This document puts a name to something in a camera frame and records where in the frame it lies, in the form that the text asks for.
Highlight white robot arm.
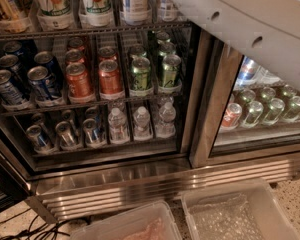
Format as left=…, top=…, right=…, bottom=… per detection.
left=172, top=0, right=300, bottom=91

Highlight middle water bottle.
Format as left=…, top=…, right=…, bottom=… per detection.
left=133, top=106, right=152, bottom=140

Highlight water bottle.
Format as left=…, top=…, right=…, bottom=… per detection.
left=133, top=106, right=152, bottom=140
left=108, top=107, right=129, bottom=144
left=156, top=102, right=176, bottom=138

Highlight right water bottle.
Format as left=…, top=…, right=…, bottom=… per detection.
left=156, top=102, right=176, bottom=138

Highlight left water bottle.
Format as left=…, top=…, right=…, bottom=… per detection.
left=108, top=107, right=129, bottom=144

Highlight stainless steel display fridge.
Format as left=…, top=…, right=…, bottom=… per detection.
left=0, top=0, right=300, bottom=222

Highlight glass fridge sliding door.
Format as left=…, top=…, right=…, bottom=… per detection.
left=189, top=32, right=300, bottom=168

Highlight white blue label bottle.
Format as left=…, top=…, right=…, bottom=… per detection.
left=122, top=0, right=149, bottom=25

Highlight right 7up bottle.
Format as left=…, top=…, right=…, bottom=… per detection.
left=79, top=0, right=113, bottom=27

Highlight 7up bottle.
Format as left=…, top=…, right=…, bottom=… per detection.
left=36, top=0, right=73, bottom=31
left=79, top=0, right=113, bottom=27

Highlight left 7up bottle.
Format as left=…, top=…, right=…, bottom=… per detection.
left=36, top=0, right=73, bottom=31

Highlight front left green can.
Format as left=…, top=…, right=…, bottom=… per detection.
left=131, top=57, right=151, bottom=91

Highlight front right orange can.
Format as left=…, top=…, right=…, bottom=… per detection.
left=98, top=60, right=123, bottom=94

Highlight front right green can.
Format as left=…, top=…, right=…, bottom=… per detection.
left=159, top=54, right=181, bottom=88

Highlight bottom right slim can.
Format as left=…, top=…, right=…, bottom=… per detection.
left=83, top=118, right=104, bottom=144

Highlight slim can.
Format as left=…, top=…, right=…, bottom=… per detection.
left=83, top=118, right=104, bottom=144
left=55, top=121, right=78, bottom=147
left=26, top=125, right=53, bottom=151

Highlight front left orange can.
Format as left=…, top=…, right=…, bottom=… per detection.
left=66, top=63, right=93, bottom=98

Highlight orange can behind door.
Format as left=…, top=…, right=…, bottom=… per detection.
left=221, top=103, right=242, bottom=128

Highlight bottom middle slim can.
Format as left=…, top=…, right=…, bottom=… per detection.
left=55, top=121, right=78, bottom=147

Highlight green can behind door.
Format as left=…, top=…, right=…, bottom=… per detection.
left=241, top=101, right=264, bottom=128

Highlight red bull can behind door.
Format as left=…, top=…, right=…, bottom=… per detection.
left=236, top=56, right=260, bottom=86

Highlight clear bin with pink cloth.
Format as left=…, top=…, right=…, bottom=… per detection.
left=70, top=201, right=182, bottom=240

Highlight blue can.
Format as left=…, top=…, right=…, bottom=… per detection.
left=0, top=69, right=29, bottom=105
left=27, top=66, right=62, bottom=101

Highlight bottom left slim can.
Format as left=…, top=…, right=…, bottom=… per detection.
left=26, top=125, right=53, bottom=151

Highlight clear bin with bubble wrap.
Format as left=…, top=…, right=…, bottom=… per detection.
left=181, top=179, right=300, bottom=240

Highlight front left blue can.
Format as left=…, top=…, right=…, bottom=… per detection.
left=0, top=69, right=29, bottom=105

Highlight black floor cables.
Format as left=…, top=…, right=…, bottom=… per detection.
left=0, top=207, right=90, bottom=240

